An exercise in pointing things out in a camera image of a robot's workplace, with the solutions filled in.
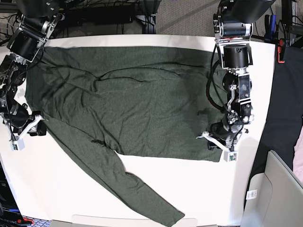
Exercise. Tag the black gripper, image-right arm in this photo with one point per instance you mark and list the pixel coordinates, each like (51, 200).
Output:
(225, 133)

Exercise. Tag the black gripper, image-left arm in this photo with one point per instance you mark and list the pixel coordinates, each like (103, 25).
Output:
(19, 118)

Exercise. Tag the green long-sleeve T-shirt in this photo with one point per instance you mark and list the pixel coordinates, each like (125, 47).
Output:
(103, 102)

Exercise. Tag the white barcode label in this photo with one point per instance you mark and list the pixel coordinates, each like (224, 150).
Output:
(252, 194)

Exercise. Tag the grey plastic bin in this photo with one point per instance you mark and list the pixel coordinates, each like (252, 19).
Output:
(280, 197)

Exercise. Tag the pink cloth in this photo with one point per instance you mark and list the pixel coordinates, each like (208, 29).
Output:
(298, 157)

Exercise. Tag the black box with blue label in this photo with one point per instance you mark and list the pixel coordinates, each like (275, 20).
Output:
(8, 215)

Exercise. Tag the red clamp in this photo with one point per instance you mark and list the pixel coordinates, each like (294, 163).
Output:
(281, 50)

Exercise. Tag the white camera mount, image-right gripper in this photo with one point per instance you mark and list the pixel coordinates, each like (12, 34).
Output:
(230, 154)

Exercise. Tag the white camera mount, image-left gripper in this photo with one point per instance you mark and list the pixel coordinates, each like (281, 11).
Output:
(16, 138)

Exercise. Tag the orange-handled tool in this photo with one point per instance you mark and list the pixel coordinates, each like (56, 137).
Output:
(25, 221)

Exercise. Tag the blue-handled tool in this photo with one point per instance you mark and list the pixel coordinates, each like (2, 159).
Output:
(272, 26)

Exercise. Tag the black aluminium frame post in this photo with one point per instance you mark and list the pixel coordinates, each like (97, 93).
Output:
(149, 9)

